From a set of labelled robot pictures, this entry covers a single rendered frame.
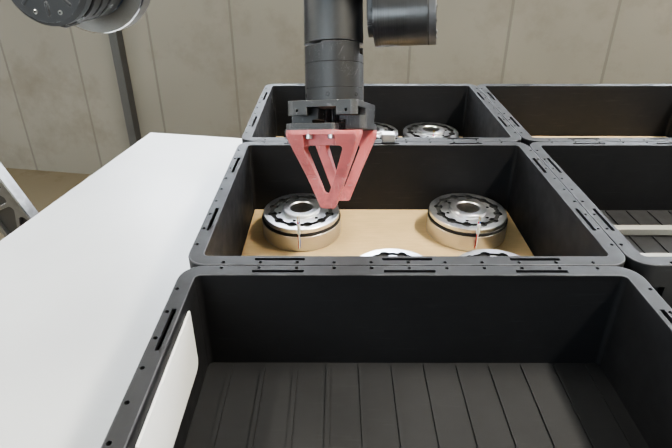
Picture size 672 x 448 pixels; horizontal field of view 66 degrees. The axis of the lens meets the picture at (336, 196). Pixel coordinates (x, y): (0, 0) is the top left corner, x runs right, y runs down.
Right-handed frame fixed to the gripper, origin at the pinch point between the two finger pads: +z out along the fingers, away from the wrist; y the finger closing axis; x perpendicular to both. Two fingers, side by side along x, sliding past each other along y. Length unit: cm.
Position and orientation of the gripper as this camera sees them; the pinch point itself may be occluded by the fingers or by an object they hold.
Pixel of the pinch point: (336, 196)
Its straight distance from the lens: 51.9
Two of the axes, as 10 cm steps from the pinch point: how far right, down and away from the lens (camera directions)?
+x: -9.7, -0.1, 2.4
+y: 2.4, -1.1, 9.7
